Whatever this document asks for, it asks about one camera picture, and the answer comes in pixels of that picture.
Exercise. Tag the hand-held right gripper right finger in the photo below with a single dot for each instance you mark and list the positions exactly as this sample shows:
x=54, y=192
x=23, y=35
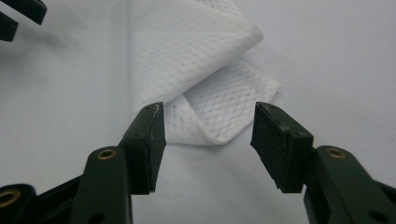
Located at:
x=280, y=149

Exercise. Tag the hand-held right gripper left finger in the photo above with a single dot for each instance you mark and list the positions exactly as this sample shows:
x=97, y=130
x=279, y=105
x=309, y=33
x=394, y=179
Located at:
x=146, y=146

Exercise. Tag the white mesh laundry bag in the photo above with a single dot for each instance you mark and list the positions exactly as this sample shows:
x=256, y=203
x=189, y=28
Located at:
x=190, y=56

